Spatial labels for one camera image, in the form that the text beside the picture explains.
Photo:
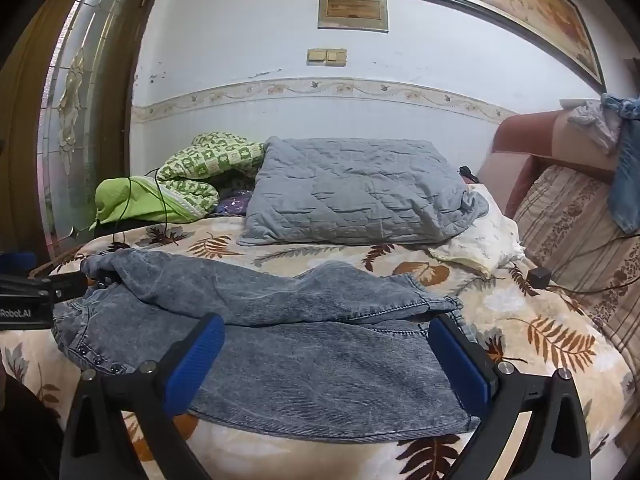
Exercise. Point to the grey quilted pillow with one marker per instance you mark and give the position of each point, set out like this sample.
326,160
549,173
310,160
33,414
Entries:
350,185

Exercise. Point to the wooden door with patterned glass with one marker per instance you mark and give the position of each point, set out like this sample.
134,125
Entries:
75,110

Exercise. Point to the leaf print blanket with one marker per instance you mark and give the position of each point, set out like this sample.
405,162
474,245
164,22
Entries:
525,310

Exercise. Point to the cream pillow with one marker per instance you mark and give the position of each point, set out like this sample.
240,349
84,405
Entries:
490,240

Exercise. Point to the striped floral cushion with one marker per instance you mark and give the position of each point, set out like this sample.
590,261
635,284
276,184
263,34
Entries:
565,220

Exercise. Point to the small black object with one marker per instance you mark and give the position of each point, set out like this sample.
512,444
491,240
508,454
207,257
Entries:
465,172

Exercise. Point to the blue denim garment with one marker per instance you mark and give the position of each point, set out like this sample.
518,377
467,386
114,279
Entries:
627,180

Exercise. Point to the framed wall plaque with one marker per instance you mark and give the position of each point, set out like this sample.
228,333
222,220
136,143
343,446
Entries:
352,8

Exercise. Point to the grey washed denim pants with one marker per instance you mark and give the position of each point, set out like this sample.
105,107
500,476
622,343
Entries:
300,360

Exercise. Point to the green patterned quilt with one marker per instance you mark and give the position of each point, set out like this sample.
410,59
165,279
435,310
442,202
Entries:
220,152

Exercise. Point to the pink upholstered sofa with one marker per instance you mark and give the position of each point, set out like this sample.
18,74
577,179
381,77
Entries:
515,160

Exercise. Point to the purple cloth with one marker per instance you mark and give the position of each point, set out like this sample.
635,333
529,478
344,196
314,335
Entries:
232,205

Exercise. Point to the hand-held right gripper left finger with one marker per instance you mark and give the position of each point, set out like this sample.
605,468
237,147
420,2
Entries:
200,355

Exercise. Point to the white garment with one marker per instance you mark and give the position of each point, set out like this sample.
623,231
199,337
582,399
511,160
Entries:
595,120

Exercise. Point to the beige wall switch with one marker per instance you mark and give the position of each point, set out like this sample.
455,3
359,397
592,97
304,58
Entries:
336,57
316,56

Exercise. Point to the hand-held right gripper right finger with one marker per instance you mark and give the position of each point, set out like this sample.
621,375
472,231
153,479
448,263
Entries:
460,360

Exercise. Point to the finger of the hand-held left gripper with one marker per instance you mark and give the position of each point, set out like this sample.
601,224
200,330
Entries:
15,262
67,285

